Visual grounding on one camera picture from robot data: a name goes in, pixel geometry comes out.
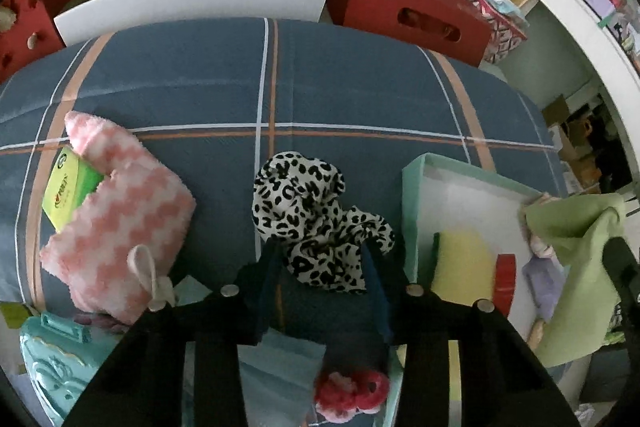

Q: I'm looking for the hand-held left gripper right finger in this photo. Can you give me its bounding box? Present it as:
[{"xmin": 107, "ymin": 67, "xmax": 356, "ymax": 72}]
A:
[{"xmin": 362, "ymin": 244, "xmax": 581, "ymax": 427}]

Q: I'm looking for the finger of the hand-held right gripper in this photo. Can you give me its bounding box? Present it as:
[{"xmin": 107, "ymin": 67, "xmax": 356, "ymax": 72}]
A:
[{"xmin": 602, "ymin": 237, "xmax": 640, "ymax": 325}]

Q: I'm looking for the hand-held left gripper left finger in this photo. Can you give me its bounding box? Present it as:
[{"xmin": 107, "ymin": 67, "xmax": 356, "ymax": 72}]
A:
[{"xmin": 62, "ymin": 239, "xmax": 285, "ymax": 427}]

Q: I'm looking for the light green cloth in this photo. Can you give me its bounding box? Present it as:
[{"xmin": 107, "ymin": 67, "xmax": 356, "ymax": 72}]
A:
[{"xmin": 524, "ymin": 193, "xmax": 628, "ymax": 368}]

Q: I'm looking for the lavender paper slip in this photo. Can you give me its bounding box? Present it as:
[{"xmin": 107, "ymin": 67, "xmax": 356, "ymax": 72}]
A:
[{"xmin": 522, "ymin": 252, "xmax": 566, "ymax": 323}]

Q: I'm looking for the blue face mask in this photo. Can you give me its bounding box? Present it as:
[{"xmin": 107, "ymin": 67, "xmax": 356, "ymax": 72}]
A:
[{"xmin": 237, "ymin": 329, "xmax": 401, "ymax": 427}]

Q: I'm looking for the pink floral sock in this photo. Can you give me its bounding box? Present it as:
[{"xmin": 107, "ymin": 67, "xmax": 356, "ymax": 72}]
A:
[{"xmin": 520, "ymin": 202, "xmax": 556, "ymax": 258}]

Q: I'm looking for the red pink scrunchie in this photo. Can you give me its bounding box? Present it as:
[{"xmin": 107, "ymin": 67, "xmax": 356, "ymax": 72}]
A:
[{"xmin": 314, "ymin": 369, "xmax": 391, "ymax": 423}]

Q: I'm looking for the yellow sponge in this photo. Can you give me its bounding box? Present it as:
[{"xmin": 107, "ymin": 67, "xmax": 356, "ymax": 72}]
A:
[{"xmin": 431, "ymin": 229, "xmax": 501, "ymax": 388}]

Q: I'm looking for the black white leopard scrunchie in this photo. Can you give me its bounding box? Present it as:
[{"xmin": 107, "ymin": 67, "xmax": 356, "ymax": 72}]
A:
[{"xmin": 252, "ymin": 152, "xmax": 396, "ymax": 293}]

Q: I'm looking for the red tape roll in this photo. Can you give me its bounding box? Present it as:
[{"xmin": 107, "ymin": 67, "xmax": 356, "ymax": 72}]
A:
[{"xmin": 495, "ymin": 253, "xmax": 517, "ymax": 315}]

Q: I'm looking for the white tray with teal rim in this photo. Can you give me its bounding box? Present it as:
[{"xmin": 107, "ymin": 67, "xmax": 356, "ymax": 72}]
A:
[{"xmin": 400, "ymin": 152, "xmax": 591, "ymax": 427}]

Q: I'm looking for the pink white chevron towel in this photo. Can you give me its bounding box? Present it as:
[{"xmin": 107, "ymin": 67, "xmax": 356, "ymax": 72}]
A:
[{"xmin": 39, "ymin": 111, "xmax": 197, "ymax": 327}]

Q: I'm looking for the green tissue pack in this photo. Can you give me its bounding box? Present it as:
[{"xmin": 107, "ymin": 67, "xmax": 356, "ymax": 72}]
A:
[{"xmin": 41, "ymin": 146, "xmax": 106, "ymax": 233}]

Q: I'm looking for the round wooden disc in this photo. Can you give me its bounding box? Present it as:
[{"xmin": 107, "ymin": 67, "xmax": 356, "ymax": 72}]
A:
[{"xmin": 525, "ymin": 319, "xmax": 547, "ymax": 350}]

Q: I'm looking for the pink red cloth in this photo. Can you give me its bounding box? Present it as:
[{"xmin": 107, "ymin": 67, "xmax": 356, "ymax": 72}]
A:
[{"xmin": 75, "ymin": 313, "xmax": 128, "ymax": 334}]

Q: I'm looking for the teal wet wipes pack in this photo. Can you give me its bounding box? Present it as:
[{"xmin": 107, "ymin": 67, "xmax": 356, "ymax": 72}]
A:
[{"xmin": 19, "ymin": 312, "xmax": 126, "ymax": 427}]

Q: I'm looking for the blue plaid bed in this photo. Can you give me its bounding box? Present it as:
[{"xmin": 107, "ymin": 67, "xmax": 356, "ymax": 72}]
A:
[{"xmin": 0, "ymin": 17, "xmax": 561, "ymax": 427}]

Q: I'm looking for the red white patterned box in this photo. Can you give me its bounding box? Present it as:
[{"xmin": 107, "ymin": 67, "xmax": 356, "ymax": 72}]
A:
[{"xmin": 447, "ymin": 0, "xmax": 528, "ymax": 66}]

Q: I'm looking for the white desk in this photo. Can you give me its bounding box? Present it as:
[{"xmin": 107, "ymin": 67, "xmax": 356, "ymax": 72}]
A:
[{"xmin": 530, "ymin": 0, "xmax": 640, "ymax": 108}]

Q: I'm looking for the blue plastic packet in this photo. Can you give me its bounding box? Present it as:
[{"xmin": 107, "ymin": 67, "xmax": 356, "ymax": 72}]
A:
[{"xmin": 475, "ymin": 0, "xmax": 528, "ymax": 25}]

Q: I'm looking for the red handbag with studs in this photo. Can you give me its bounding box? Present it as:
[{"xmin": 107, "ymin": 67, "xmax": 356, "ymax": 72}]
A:
[{"xmin": 0, "ymin": 0, "xmax": 66, "ymax": 82}]

